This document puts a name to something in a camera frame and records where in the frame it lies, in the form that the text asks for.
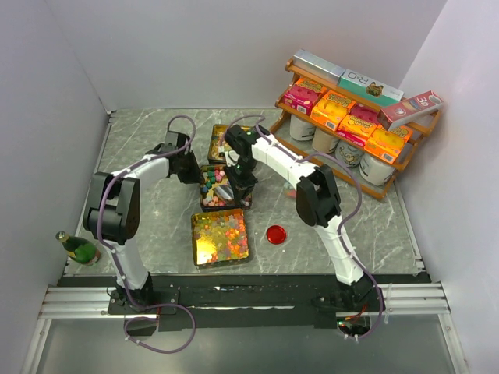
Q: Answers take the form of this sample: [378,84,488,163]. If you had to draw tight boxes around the pink orange sponge box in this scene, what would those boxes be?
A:
[336,104,380,147]

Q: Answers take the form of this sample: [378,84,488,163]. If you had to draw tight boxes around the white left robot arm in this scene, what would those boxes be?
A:
[83,130,200,313]

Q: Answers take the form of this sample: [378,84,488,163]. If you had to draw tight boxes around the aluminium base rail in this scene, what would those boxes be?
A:
[37,283,118,321]

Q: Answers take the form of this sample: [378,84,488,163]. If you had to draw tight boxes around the clear glass jar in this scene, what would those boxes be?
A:
[284,185,296,199]

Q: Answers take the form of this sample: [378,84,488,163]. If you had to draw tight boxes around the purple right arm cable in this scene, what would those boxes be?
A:
[221,114,388,340]

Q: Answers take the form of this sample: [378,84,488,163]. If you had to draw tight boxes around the gold tin of stick candies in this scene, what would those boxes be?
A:
[207,125,239,165]

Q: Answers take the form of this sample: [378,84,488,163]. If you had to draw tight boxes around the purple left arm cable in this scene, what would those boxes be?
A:
[96,115,196,312]

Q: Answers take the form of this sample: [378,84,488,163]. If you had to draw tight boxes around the monkey print cup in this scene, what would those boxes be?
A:
[334,141,365,168]

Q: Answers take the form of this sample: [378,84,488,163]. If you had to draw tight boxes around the teal cat box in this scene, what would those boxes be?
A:
[338,69,404,107]

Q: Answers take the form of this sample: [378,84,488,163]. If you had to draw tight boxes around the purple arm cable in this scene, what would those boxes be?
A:
[96,115,196,312]
[221,114,388,340]

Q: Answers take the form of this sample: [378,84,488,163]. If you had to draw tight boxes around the orange yellow sponge box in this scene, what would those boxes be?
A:
[364,125,413,164]

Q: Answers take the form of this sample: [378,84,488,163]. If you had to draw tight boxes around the gold tin of star candies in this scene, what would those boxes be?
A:
[200,164,252,212]

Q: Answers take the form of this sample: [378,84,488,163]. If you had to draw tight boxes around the silver metal scoop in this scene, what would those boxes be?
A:
[214,185,234,201]

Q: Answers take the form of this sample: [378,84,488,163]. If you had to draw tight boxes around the gold tin of gummy candies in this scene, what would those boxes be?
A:
[191,208,252,268]

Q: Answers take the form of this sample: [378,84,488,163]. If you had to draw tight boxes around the green champagne bottle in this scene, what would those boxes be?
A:
[55,231,101,266]

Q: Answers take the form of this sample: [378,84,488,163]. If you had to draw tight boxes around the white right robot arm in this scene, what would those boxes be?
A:
[224,125,384,311]

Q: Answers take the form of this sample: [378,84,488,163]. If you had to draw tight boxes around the red long box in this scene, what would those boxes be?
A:
[377,90,444,130]

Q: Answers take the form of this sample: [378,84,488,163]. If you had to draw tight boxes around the red jar lid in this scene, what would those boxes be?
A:
[266,225,287,245]

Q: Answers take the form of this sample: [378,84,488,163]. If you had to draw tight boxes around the wooden two-tier shelf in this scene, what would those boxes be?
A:
[271,51,444,200]

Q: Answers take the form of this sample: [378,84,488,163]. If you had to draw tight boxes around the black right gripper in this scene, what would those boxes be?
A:
[223,157,259,204]

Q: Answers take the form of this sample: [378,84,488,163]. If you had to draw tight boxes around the white printed cup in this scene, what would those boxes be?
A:
[359,153,395,186]

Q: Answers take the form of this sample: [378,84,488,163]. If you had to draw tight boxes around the beige cup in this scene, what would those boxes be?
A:
[312,129,340,153]

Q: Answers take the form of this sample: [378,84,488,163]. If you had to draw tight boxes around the silver long box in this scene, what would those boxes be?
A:
[292,49,345,84]

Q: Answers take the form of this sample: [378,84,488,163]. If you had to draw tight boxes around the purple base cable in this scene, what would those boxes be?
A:
[123,303,197,355]

